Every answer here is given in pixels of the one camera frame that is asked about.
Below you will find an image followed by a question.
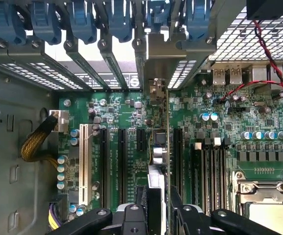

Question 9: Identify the black RAM slot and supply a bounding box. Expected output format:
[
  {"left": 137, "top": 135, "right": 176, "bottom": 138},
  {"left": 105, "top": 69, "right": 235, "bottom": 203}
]
[
  {"left": 203, "top": 141, "right": 212, "bottom": 216},
  {"left": 212, "top": 138, "right": 222, "bottom": 212},
  {"left": 221, "top": 138, "right": 230, "bottom": 211},
  {"left": 191, "top": 143, "right": 203, "bottom": 209}
]

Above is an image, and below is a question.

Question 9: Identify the long black expansion slot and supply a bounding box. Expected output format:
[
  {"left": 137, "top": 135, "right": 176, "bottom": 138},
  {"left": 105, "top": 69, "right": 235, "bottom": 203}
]
[
  {"left": 172, "top": 127, "right": 184, "bottom": 198},
  {"left": 99, "top": 127, "right": 111, "bottom": 209},
  {"left": 118, "top": 127, "right": 129, "bottom": 207}
]

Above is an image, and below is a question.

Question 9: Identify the white PCI expansion slot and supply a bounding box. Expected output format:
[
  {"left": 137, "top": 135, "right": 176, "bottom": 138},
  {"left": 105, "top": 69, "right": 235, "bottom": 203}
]
[{"left": 78, "top": 123, "right": 93, "bottom": 207}]

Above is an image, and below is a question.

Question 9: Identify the short black expansion slot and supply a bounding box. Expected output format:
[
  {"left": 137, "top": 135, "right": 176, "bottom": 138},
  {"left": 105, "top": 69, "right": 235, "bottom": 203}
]
[{"left": 136, "top": 128, "right": 147, "bottom": 152}]

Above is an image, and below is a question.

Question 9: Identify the silver CPU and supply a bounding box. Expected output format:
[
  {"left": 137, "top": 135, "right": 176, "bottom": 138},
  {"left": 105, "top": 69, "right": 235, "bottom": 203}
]
[{"left": 246, "top": 202, "right": 283, "bottom": 235}]

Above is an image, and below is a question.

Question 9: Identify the silver CPU socket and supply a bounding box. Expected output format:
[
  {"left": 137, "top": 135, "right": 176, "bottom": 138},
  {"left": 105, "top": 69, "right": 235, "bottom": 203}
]
[{"left": 231, "top": 170, "right": 283, "bottom": 235}]

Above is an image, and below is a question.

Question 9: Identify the green motherboard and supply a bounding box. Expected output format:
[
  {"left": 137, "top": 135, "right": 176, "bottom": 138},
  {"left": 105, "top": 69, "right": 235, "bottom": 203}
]
[{"left": 57, "top": 62, "right": 283, "bottom": 235}]

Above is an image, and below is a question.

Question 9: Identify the white power connector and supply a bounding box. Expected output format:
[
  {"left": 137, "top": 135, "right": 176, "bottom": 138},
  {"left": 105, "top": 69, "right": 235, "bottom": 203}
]
[{"left": 49, "top": 109, "right": 71, "bottom": 133}]

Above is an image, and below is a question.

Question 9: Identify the grey metal PC case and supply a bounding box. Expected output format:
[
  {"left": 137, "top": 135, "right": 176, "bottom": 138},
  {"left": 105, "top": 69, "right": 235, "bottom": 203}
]
[{"left": 0, "top": 0, "right": 283, "bottom": 235}]

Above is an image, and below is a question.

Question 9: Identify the vented silver slot cover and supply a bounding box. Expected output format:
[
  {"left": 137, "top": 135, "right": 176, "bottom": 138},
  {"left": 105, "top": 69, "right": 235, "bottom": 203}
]
[
  {"left": 26, "top": 39, "right": 94, "bottom": 92},
  {"left": 167, "top": 36, "right": 217, "bottom": 91},
  {"left": 0, "top": 40, "right": 68, "bottom": 92}
]

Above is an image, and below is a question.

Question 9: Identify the silver USB port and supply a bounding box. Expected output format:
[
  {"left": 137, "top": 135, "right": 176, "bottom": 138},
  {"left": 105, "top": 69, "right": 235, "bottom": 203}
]
[
  {"left": 212, "top": 67, "right": 227, "bottom": 86},
  {"left": 229, "top": 67, "right": 244, "bottom": 85}
]

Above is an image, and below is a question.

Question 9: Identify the silver network port block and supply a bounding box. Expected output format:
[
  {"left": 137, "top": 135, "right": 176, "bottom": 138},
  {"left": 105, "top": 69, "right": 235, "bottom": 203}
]
[{"left": 250, "top": 64, "right": 283, "bottom": 84}]

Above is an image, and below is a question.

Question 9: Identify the perforated metal grille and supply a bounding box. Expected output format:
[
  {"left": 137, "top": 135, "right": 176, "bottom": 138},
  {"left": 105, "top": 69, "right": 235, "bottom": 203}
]
[{"left": 208, "top": 4, "right": 283, "bottom": 62}]

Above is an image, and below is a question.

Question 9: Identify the blue slot retention clip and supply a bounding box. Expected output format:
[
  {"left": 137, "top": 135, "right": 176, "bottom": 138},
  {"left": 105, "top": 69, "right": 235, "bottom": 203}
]
[
  {"left": 0, "top": 0, "right": 27, "bottom": 46},
  {"left": 66, "top": 0, "right": 98, "bottom": 45},
  {"left": 105, "top": 0, "right": 134, "bottom": 43},
  {"left": 29, "top": 0, "right": 62, "bottom": 46},
  {"left": 185, "top": 0, "right": 212, "bottom": 42},
  {"left": 146, "top": 0, "right": 172, "bottom": 32}
]

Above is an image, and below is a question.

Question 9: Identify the black case fan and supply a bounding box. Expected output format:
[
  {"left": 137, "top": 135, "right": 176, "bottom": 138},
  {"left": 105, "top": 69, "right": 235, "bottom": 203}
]
[{"left": 245, "top": 0, "right": 283, "bottom": 21}]

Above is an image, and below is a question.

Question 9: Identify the yellow purple wire bundle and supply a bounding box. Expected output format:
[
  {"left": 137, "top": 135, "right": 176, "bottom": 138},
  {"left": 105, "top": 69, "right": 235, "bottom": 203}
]
[{"left": 47, "top": 202, "right": 62, "bottom": 231}]

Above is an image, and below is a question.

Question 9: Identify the yellow black braided power cable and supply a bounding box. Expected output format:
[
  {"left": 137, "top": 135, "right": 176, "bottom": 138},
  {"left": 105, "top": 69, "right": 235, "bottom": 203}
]
[{"left": 20, "top": 115, "right": 60, "bottom": 173}]

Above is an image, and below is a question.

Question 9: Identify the red black twisted wire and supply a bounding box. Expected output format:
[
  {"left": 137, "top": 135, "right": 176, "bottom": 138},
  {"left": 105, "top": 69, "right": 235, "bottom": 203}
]
[{"left": 214, "top": 19, "right": 283, "bottom": 109}]

